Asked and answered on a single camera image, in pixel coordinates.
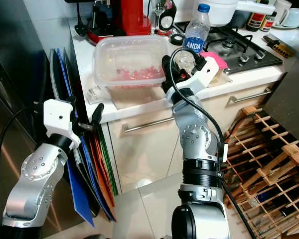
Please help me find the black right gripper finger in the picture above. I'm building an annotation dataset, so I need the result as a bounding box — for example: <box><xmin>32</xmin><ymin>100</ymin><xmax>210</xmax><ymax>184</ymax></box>
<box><xmin>161</xmin><ymin>55</ymin><xmax>180</xmax><ymax>93</ymax></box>

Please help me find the clear plastic food container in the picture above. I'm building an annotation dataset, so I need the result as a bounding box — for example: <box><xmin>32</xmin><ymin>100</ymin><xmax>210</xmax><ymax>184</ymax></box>
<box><xmin>92</xmin><ymin>34</ymin><xmax>171</xmax><ymax>89</ymax></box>

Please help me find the white paper receipt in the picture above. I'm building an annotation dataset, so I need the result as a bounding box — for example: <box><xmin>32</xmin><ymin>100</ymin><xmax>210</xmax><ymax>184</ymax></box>
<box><xmin>86</xmin><ymin>86</ymin><xmax>108</xmax><ymax>104</ymax></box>

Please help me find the black round lid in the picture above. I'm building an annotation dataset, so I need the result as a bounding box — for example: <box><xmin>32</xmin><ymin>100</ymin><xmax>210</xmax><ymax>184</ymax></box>
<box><xmin>169</xmin><ymin>34</ymin><xmax>185</xmax><ymax>46</ymax></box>

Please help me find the pink-lidded small container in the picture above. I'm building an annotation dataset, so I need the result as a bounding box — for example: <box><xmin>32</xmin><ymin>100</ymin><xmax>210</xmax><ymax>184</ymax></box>
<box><xmin>198</xmin><ymin>51</ymin><xmax>228</xmax><ymax>84</ymax></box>

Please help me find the green cutting board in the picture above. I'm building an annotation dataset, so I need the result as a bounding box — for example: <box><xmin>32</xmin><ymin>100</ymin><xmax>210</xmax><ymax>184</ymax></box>
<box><xmin>99</xmin><ymin>133</ymin><xmax>122</xmax><ymax>196</ymax></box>

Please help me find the beige kitchen base cabinet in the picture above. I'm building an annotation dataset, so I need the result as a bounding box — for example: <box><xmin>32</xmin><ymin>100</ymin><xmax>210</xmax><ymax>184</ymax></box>
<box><xmin>104</xmin><ymin>82</ymin><xmax>290</xmax><ymax>197</ymax></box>

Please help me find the clear wine glass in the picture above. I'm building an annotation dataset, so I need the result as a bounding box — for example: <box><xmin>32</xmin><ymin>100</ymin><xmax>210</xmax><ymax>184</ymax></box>
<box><xmin>152</xmin><ymin>0</ymin><xmax>165</xmax><ymax>33</ymax></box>

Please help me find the blue cutting board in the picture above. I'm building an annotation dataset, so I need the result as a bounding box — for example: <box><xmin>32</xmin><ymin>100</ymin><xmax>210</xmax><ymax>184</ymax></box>
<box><xmin>52</xmin><ymin>47</ymin><xmax>95</xmax><ymax>228</ymax></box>

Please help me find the steel gas hob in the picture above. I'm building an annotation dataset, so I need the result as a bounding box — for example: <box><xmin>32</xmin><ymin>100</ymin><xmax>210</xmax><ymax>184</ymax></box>
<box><xmin>169</xmin><ymin>21</ymin><xmax>284</xmax><ymax>75</ymax></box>

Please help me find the red coffee machine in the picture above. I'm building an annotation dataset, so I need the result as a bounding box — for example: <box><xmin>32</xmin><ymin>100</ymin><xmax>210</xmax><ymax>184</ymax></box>
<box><xmin>87</xmin><ymin>0</ymin><xmax>148</xmax><ymax>45</ymax></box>

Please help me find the white pot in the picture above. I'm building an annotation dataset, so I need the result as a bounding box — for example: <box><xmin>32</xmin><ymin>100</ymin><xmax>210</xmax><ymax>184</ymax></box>
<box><xmin>193</xmin><ymin>0</ymin><xmax>277</xmax><ymax>26</ymax></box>

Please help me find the dark sauce bottle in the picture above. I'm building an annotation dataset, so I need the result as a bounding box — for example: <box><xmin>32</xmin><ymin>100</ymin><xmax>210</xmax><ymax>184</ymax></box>
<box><xmin>247</xmin><ymin>10</ymin><xmax>267</xmax><ymax>31</ymax></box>

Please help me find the yellow black lighter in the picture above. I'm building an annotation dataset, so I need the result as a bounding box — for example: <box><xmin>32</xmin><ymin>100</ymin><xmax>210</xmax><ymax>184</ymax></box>
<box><xmin>262</xmin><ymin>35</ymin><xmax>296</xmax><ymax>58</ymax></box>

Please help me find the small sauce bottle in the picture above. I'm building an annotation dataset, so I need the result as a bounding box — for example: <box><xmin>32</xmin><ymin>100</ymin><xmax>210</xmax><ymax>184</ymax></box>
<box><xmin>263</xmin><ymin>14</ymin><xmax>277</xmax><ymax>31</ymax></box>

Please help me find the white mug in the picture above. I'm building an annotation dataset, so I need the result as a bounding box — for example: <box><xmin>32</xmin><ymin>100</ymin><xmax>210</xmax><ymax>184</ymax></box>
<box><xmin>273</xmin><ymin>0</ymin><xmax>292</xmax><ymax>25</ymax></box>

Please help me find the wooden slatted rack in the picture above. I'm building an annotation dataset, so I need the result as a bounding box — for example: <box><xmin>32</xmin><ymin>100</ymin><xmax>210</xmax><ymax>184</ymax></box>
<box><xmin>222</xmin><ymin>106</ymin><xmax>299</xmax><ymax>237</ymax></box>

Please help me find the light blue cup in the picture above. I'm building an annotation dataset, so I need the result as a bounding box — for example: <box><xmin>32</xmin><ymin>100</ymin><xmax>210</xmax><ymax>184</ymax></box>
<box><xmin>283</xmin><ymin>7</ymin><xmax>299</xmax><ymax>28</ymax></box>

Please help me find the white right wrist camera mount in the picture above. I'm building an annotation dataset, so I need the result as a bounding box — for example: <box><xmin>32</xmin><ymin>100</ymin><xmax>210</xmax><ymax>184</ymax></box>
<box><xmin>179</xmin><ymin>56</ymin><xmax>220</xmax><ymax>95</ymax></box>

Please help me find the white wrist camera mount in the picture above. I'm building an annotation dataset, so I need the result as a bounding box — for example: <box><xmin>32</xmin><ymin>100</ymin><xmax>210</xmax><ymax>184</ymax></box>
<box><xmin>43</xmin><ymin>99</ymin><xmax>78</xmax><ymax>149</ymax></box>
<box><xmin>179</xmin><ymin>56</ymin><xmax>220</xmax><ymax>95</ymax></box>

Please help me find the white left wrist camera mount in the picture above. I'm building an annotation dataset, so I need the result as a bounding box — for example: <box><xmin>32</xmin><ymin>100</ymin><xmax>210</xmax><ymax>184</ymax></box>
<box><xmin>43</xmin><ymin>99</ymin><xmax>78</xmax><ymax>149</ymax></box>

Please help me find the steel drawer handle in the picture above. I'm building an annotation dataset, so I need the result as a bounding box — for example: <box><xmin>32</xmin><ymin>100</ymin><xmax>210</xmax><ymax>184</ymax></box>
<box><xmin>121</xmin><ymin>116</ymin><xmax>176</xmax><ymax>132</ymax></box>
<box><xmin>229</xmin><ymin>89</ymin><xmax>274</xmax><ymax>104</ymax></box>

